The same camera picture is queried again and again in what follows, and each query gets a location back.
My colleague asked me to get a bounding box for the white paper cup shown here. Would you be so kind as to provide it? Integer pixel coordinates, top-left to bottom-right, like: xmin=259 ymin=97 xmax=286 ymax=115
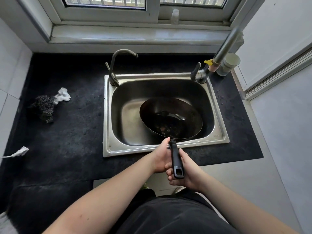
xmin=216 ymin=53 xmax=241 ymax=77

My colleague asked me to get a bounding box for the dark steel wool scrubber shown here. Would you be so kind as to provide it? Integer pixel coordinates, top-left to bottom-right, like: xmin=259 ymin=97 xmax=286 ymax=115
xmin=29 ymin=95 xmax=58 ymax=124

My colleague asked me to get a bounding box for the white cable with plug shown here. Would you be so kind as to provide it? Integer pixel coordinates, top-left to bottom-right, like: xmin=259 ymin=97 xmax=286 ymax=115
xmin=0 ymin=146 xmax=30 ymax=159

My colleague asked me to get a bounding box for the crumpled white cloth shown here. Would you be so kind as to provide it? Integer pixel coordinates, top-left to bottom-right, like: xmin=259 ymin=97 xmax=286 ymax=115
xmin=53 ymin=87 xmax=71 ymax=105

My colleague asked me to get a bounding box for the person's black clothing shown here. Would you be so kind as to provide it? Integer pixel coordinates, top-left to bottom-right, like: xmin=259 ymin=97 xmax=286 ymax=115
xmin=108 ymin=188 xmax=240 ymax=234

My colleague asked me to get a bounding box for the large steel faucet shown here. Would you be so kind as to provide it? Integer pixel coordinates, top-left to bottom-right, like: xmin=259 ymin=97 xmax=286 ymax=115
xmin=190 ymin=24 xmax=245 ymax=85

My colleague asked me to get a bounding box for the row of metal window bars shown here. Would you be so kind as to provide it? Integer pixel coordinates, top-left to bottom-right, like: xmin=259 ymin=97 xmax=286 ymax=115
xmin=64 ymin=0 xmax=227 ymax=7

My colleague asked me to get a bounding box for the person's right hand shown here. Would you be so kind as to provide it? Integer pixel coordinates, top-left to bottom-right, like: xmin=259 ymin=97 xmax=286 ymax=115
xmin=165 ymin=148 xmax=204 ymax=192

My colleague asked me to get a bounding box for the white sliding door frame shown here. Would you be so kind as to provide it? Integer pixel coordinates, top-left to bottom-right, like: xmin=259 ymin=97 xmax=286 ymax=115
xmin=243 ymin=42 xmax=312 ymax=101

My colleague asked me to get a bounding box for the thin dark gooseneck faucet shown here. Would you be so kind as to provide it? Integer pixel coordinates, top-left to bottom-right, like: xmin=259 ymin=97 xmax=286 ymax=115
xmin=105 ymin=49 xmax=139 ymax=87

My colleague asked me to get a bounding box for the black wok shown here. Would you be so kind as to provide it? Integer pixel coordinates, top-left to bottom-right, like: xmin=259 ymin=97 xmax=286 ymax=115
xmin=139 ymin=97 xmax=203 ymax=179

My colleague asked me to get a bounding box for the small clear bottle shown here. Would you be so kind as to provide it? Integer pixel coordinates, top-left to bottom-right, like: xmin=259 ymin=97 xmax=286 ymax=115
xmin=170 ymin=8 xmax=180 ymax=25

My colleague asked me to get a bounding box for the person's left hand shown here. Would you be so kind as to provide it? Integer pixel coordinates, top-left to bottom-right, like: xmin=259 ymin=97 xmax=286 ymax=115
xmin=151 ymin=137 xmax=173 ymax=174

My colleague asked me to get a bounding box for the person's right forearm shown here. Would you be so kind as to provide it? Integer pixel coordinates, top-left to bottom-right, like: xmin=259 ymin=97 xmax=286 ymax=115
xmin=198 ymin=173 xmax=299 ymax=234

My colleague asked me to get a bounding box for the white window frame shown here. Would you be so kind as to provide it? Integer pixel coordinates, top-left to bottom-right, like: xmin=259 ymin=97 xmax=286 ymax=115
xmin=14 ymin=0 xmax=268 ymax=46

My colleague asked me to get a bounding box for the stainless steel sink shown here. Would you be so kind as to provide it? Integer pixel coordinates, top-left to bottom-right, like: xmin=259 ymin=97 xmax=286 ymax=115
xmin=102 ymin=72 xmax=230 ymax=158

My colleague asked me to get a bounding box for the person's left forearm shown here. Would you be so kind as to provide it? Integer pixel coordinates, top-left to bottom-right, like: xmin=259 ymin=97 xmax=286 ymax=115
xmin=43 ymin=156 xmax=156 ymax=234

